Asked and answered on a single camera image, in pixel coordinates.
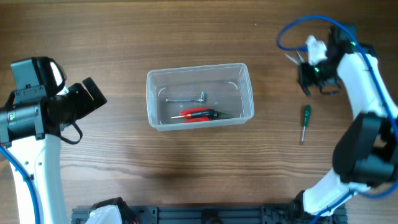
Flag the green handled screwdriver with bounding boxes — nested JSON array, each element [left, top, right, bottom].
[[300, 105, 312, 145]]

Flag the clear plastic storage container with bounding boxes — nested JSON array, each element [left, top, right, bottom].
[[146, 63, 254, 131]]

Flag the silver socket wrench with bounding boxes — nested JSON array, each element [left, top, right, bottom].
[[165, 91, 206, 103]]

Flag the black red screwdriver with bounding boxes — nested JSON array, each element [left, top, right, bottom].
[[171, 108, 218, 119]]

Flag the red handled snips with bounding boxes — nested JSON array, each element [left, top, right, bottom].
[[173, 108, 233, 123]]

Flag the orange black needle-nose pliers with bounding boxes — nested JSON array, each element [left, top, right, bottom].
[[284, 50, 311, 97]]

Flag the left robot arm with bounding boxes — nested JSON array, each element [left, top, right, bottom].
[[1, 57, 107, 223]]

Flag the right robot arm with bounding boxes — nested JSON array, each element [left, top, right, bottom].
[[290, 25, 397, 223]]

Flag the left blue cable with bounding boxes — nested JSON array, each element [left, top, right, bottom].
[[0, 144, 41, 224]]

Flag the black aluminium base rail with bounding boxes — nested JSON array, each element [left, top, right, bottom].
[[71, 203, 348, 224]]

